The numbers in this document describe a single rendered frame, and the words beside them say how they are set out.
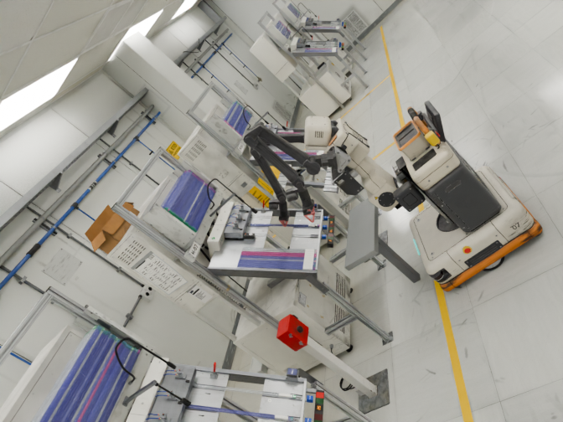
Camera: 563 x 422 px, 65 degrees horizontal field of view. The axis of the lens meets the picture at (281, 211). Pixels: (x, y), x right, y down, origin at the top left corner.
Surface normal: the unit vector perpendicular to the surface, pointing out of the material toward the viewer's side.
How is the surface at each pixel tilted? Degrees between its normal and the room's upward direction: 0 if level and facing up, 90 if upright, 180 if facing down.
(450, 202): 90
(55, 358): 90
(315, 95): 90
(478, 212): 90
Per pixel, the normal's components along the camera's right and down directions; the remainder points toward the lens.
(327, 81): -0.13, 0.57
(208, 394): 0.00, -0.82
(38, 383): 0.68, -0.55
